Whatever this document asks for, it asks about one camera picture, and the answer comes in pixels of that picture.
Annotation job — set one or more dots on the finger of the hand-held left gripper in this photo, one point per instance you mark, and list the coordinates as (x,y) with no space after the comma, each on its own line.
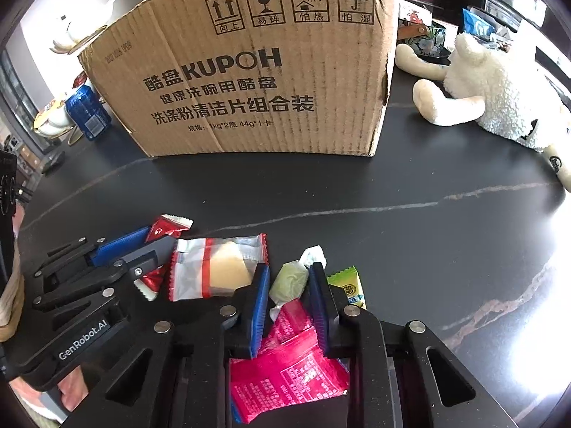
(120,243)
(147,258)

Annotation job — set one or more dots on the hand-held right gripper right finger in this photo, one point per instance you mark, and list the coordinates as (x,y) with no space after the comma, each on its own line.
(319,312)

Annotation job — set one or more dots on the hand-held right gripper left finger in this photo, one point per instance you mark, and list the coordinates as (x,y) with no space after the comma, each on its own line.
(258,312)

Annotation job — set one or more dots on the small red snack packet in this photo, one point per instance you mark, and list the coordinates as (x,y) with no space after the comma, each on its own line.
(167,229)

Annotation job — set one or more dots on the pale green candy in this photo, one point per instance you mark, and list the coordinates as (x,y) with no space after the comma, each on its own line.
(290,283)

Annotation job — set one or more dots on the clear red-striped cake packet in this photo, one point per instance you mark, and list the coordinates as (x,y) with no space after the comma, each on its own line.
(209,272)

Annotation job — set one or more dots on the pink snack packet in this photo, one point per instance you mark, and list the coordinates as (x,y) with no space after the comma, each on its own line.
(285,370)

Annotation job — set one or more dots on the brown cardboard box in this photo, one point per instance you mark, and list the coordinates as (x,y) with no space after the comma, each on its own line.
(267,89)

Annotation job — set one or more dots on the pile of snacks in stand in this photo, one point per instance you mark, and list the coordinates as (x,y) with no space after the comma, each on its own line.
(55,106)

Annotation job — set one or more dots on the person's left hand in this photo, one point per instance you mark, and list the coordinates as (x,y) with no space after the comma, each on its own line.
(26,394)

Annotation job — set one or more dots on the yellow-green candy packet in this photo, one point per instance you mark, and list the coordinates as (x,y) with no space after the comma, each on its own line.
(348,285)

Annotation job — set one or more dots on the blue soda can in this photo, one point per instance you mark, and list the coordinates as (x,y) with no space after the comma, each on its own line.
(87,113)

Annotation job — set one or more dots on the white two-tier shell stand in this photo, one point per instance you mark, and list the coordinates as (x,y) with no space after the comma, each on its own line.
(67,38)

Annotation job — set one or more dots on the white plush sheep toy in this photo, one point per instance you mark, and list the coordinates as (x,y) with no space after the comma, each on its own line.
(490,93)

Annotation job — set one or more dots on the floral pouch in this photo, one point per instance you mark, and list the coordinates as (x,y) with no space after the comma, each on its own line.
(428,40)

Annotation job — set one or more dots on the blue snack bag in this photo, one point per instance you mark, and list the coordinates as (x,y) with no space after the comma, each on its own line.
(477,22)

